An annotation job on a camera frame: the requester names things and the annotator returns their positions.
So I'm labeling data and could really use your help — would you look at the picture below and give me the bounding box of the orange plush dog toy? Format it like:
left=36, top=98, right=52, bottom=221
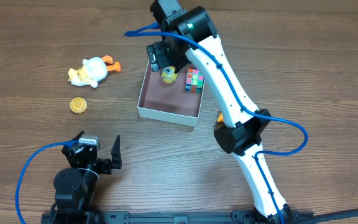
left=217, top=113, right=224, bottom=122

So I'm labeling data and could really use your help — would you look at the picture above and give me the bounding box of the white plush duck toy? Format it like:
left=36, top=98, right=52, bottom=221
left=68, top=55, right=121, bottom=88

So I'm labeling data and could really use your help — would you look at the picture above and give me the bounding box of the multicoloured puzzle cube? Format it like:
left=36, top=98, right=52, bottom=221
left=185, top=68, right=204, bottom=93

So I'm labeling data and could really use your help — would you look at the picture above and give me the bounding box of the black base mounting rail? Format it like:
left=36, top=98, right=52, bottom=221
left=40, top=210, right=315, bottom=224

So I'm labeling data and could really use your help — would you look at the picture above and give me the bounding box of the white cardboard box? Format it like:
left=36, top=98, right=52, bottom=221
left=137, top=63, right=203, bottom=127

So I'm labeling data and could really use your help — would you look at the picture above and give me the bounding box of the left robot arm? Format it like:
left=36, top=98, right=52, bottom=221
left=41, top=131, right=122, bottom=224

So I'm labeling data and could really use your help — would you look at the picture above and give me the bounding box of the thick black cable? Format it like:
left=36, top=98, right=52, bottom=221
left=293, top=205, right=358, bottom=224

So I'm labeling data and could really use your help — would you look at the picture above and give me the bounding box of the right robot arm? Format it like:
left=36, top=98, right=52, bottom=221
left=147, top=0, right=292, bottom=223

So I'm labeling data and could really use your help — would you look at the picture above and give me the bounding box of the blue left camera cable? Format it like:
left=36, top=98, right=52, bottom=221
left=15, top=140, right=80, bottom=224

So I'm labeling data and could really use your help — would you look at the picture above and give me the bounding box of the yellow grey face ball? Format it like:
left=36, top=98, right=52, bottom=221
left=160, top=66, right=177, bottom=84

